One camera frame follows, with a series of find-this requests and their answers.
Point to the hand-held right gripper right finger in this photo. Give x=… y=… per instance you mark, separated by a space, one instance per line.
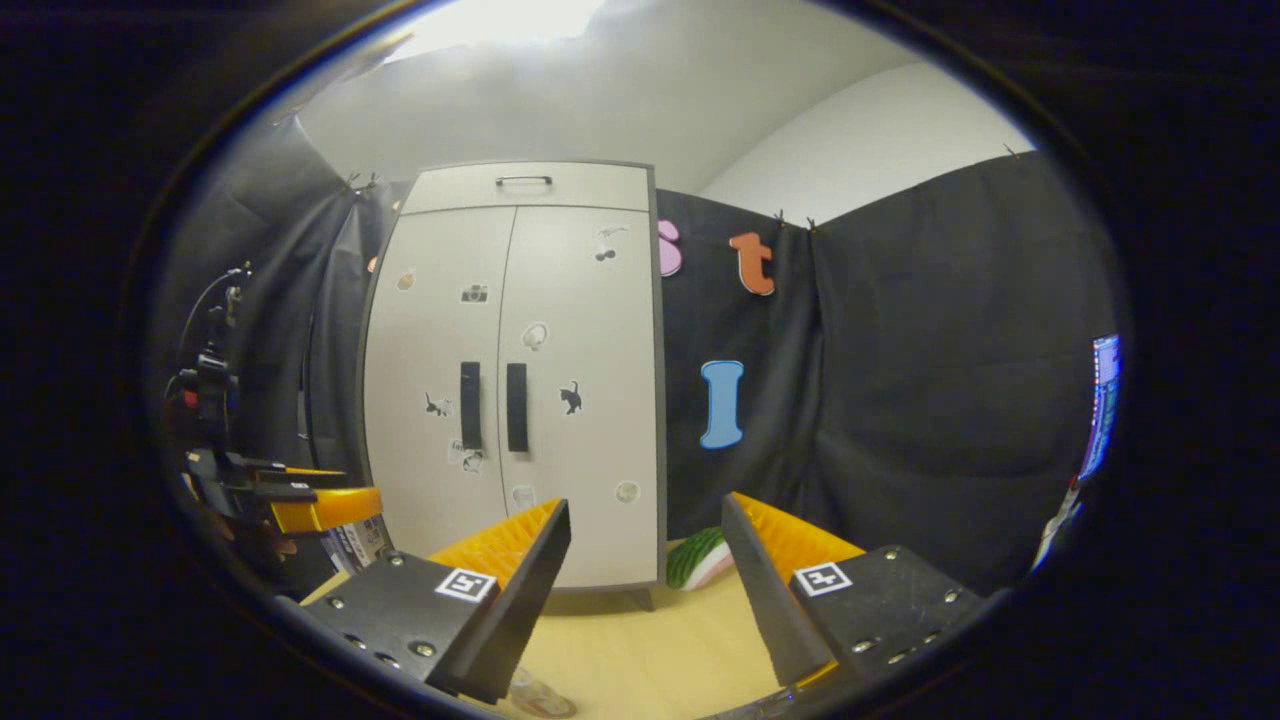
x=770 y=600

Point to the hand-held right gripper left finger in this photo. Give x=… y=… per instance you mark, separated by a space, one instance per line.
x=520 y=610

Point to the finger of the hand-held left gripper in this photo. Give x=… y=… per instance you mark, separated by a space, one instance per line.
x=330 y=508
x=300 y=474

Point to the clear bottle with orange label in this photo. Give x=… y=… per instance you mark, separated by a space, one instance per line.
x=535 y=695

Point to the white cabinet door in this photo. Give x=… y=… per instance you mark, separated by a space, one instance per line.
x=420 y=330
x=590 y=460

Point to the white and grey cabinet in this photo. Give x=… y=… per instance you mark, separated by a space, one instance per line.
x=640 y=400

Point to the white cabinet drawer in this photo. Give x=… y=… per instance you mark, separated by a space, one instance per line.
x=600 y=188

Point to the blue and white box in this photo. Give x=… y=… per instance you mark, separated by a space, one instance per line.
x=355 y=545

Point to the watermelon slice toy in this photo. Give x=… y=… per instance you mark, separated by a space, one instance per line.
x=695 y=560

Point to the black backdrop cloth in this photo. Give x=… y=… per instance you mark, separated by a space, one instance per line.
x=950 y=400

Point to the white monitor stand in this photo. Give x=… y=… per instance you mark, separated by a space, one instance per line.
x=1060 y=525

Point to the computer monitor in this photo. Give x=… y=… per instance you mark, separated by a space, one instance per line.
x=1102 y=400

